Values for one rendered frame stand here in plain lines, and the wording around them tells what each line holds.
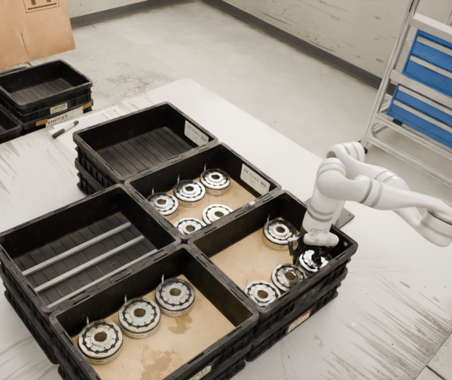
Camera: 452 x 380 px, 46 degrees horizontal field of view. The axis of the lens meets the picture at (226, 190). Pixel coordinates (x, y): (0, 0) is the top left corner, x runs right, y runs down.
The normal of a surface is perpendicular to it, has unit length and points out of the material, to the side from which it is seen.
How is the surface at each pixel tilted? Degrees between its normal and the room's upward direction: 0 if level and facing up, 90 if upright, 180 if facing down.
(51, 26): 74
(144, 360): 0
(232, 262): 0
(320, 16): 90
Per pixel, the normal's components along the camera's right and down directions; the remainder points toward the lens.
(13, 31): 0.72, 0.29
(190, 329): 0.12, -0.76
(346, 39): -0.69, 0.40
